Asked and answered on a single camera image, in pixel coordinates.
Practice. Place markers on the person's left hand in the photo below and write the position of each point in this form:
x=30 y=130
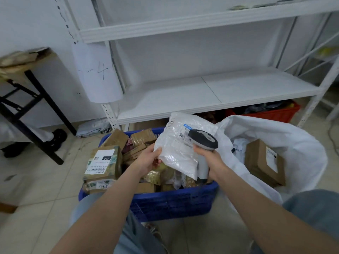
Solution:
x=147 y=161

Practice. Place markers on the person's right hand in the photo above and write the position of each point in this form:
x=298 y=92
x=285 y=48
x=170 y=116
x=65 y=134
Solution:
x=214 y=164

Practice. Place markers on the pile of parcels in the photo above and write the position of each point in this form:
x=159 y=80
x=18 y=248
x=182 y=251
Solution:
x=133 y=154

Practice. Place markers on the grey handheld barcode scanner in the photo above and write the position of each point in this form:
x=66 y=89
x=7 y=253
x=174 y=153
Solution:
x=204 y=138

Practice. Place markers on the white glossy plastic bag package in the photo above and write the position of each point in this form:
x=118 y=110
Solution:
x=180 y=156

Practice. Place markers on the brown box shiny tape wrap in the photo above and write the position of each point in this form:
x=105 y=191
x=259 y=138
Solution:
x=257 y=161

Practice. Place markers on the brown box green printed tape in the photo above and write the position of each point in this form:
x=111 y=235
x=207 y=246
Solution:
x=100 y=161

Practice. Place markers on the blue plastic crate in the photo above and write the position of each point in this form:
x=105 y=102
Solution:
x=172 y=203

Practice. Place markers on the white woven sack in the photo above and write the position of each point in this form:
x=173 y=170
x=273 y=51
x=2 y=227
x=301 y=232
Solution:
x=304 y=145

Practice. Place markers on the person's right forearm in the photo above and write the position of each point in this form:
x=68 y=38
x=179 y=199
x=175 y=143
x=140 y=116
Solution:
x=264 y=214

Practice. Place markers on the person's left forearm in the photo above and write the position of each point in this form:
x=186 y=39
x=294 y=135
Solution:
x=100 y=216

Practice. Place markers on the grey plastic mailer bag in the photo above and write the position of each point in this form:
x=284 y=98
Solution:
x=92 y=128

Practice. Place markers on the person's sandal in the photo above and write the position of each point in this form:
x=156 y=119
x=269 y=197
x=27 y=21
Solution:
x=155 y=231

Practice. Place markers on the person's left leg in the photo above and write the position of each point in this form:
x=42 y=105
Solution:
x=143 y=240

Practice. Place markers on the white metal shelf rack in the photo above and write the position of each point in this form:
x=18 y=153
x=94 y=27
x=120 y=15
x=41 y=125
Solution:
x=332 y=113
x=198 y=95

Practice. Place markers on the red plastic crate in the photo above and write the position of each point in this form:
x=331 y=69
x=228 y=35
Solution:
x=278 y=116

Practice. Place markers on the white paper sign sheet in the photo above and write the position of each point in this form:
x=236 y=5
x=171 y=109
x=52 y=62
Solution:
x=98 y=81

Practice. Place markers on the wooden folding table black legs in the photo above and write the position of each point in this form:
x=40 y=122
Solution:
x=50 y=101

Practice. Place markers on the wooden chair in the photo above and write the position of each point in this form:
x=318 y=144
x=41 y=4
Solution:
x=8 y=208

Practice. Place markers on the yellow item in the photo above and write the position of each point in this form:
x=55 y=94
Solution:
x=325 y=52

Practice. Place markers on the stack of flattened cardboard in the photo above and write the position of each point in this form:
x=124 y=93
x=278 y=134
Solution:
x=18 y=59

